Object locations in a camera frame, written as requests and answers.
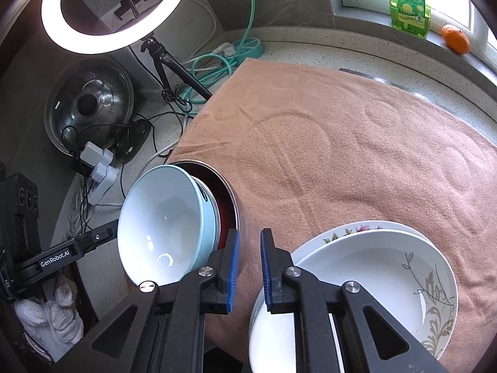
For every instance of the teal round power strip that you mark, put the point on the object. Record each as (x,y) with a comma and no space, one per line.
(249,48)

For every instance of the black round device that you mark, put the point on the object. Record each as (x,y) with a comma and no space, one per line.
(129,139)

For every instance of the plate with pink roses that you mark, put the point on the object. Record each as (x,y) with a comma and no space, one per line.
(312,245)

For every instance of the red steel bowl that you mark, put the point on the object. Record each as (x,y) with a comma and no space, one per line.
(222,214)

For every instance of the white charger adapters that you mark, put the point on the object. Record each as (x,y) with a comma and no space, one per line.
(103,173)

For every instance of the white gloved left hand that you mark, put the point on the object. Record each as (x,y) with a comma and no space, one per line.
(53,327)

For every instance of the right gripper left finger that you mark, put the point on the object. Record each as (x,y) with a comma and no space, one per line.
(160,328)

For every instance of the large stainless steel bowl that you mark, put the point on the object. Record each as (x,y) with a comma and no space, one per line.
(215,180)

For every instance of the white ring light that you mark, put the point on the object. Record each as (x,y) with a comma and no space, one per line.
(70,39)

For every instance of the orange tangerine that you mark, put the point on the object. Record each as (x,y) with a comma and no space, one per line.
(455,39)

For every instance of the light blue ceramic bowl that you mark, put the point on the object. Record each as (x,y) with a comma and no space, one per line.
(169,224)

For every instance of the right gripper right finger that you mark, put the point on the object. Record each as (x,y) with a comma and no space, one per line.
(337,327)

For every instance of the white plate gold leaf pattern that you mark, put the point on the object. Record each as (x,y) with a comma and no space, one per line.
(407,275)

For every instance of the pink towel mat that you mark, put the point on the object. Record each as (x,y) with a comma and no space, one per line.
(308,149)

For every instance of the green dish soap bottle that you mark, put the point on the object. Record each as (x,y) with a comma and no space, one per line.
(411,16)

